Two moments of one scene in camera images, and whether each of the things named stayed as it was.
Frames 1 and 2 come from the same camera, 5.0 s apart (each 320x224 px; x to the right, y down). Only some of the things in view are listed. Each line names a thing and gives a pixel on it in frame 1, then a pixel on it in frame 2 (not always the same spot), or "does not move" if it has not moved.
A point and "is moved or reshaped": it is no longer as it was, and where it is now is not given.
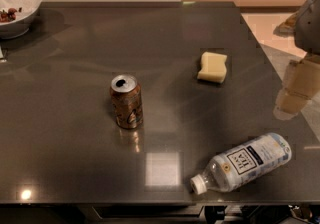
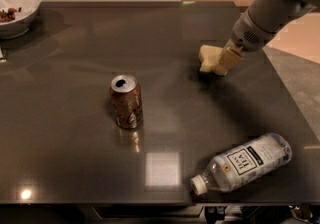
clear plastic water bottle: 235,168 does not move
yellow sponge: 213,67 is moved or reshaped
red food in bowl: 7,16 does not move
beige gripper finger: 301,84 → 246,35
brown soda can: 127,101 does not move
